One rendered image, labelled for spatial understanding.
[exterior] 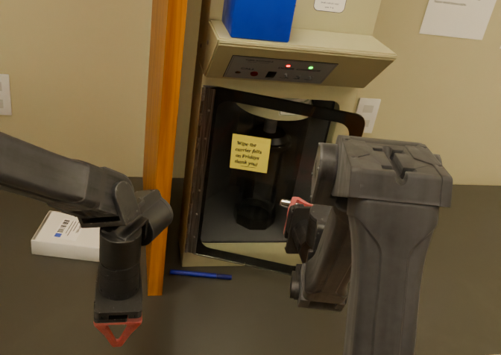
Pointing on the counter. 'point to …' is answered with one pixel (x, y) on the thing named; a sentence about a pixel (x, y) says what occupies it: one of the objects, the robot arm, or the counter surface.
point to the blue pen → (200, 274)
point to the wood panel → (162, 106)
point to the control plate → (252, 63)
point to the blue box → (259, 9)
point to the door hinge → (196, 161)
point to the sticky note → (250, 153)
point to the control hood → (333, 42)
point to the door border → (200, 168)
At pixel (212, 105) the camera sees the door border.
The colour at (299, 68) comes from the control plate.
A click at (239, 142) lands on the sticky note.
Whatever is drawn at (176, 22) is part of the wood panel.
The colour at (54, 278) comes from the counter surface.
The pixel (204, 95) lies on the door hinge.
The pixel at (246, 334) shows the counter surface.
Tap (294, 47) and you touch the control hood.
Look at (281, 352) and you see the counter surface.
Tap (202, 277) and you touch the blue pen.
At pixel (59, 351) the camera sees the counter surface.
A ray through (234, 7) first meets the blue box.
